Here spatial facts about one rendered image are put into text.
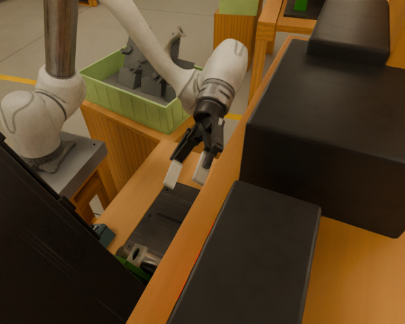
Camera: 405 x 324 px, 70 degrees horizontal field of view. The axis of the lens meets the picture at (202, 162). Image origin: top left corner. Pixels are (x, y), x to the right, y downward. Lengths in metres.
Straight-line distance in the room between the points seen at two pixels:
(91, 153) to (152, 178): 0.29
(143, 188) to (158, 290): 0.91
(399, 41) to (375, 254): 0.18
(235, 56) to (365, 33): 0.49
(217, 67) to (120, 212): 0.59
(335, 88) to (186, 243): 0.17
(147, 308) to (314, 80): 0.22
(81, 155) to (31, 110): 0.26
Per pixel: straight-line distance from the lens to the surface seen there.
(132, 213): 1.05
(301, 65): 0.29
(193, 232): 0.24
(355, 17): 0.38
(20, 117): 1.16
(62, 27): 1.12
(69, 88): 1.25
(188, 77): 0.88
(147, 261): 0.62
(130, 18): 0.83
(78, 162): 1.25
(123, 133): 1.67
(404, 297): 0.25
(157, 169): 1.17
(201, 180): 0.61
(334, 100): 0.25
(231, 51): 0.80
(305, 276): 0.17
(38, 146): 1.21
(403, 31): 0.31
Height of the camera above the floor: 1.74
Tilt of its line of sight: 46 degrees down
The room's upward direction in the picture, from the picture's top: straight up
